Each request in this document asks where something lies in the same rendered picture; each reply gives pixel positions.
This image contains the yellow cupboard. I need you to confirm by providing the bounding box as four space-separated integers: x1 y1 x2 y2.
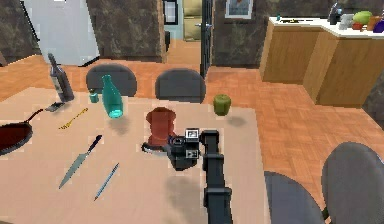
182 0 203 42

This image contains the small teal cup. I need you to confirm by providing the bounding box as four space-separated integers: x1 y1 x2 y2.
88 88 100 104

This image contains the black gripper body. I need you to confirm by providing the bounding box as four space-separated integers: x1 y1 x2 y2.
165 134 201 172

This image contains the white-framed wall picture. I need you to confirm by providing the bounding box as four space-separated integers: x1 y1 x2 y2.
224 0 255 20

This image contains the red cylindrical shaker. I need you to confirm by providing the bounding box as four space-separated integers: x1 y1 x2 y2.
145 106 177 148

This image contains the grey spatula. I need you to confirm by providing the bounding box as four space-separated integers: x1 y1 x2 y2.
44 101 66 113

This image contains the gold fork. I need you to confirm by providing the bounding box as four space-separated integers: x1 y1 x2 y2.
58 107 90 131

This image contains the black room door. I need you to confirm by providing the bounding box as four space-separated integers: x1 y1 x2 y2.
199 0 215 80

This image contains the teal glass bottle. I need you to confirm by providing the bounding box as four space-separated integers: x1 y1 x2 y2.
101 74 125 120

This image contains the black-framed wall picture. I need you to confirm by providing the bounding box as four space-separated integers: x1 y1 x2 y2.
162 0 179 25

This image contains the green lettuce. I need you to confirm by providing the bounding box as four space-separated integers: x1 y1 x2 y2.
352 10 374 26

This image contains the wooden kitchen counter cabinet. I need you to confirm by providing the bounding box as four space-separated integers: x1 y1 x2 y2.
259 16 384 110

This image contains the green apple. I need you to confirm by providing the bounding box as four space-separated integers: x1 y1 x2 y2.
212 93 232 117

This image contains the blue bowl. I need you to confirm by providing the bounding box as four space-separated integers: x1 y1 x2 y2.
372 19 384 34

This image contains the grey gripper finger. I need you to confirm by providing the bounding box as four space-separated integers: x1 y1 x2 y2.
141 142 169 155

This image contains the blue pencil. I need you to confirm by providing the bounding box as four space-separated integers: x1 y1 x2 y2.
93 162 120 202

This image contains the black-handled kitchen knife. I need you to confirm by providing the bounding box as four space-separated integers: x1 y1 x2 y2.
58 134 103 190

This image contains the grey round-backed chair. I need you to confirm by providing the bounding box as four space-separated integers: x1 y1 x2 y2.
85 63 138 98
264 171 326 224
154 67 207 104
321 141 384 224

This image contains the white fridge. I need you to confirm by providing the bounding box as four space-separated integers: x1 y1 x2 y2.
20 0 101 67

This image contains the orange box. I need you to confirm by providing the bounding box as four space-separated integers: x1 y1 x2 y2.
366 15 383 32

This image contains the dark red frying pan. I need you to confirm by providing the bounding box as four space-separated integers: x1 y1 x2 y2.
0 108 45 157

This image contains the dark wine bottle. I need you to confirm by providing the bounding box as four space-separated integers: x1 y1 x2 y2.
47 52 75 103

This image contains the black coffee machine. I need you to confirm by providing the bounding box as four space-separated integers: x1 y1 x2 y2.
327 2 345 26

